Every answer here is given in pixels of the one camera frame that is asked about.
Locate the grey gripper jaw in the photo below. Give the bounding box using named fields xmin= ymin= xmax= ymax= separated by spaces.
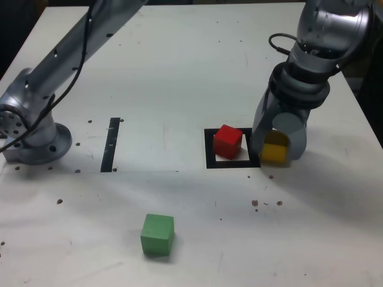
xmin=250 ymin=83 xmax=281 ymax=155
xmin=272 ymin=109 xmax=309 ymax=161

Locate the yellow cube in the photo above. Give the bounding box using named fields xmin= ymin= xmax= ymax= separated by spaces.
xmin=259 ymin=131 xmax=293 ymax=164

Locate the red cube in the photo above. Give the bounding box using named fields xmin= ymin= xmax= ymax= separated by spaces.
xmin=212 ymin=124 xmax=243 ymax=160

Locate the green cube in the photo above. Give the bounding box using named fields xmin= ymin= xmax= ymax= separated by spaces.
xmin=140 ymin=213 xmax=175 ymax=257

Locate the black tape square outline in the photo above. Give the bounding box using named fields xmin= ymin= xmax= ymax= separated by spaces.
xmin=203 ymin=127 xmax=262 ymax=170

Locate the black tape strip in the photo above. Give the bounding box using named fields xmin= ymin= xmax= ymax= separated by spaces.
xmin=100 ymin=117 xmax=120 ymax=173

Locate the black cable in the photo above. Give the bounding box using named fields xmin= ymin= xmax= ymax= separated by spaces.
xmin=0 ymin=0 xmax=375 ymax=152

